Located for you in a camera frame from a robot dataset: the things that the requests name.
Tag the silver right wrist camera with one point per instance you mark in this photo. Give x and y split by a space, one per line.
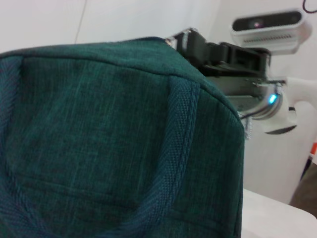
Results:
270 32

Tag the teal fabric zipper bag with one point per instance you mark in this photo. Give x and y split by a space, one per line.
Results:
111 136

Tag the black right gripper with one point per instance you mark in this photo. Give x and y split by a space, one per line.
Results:
237 62

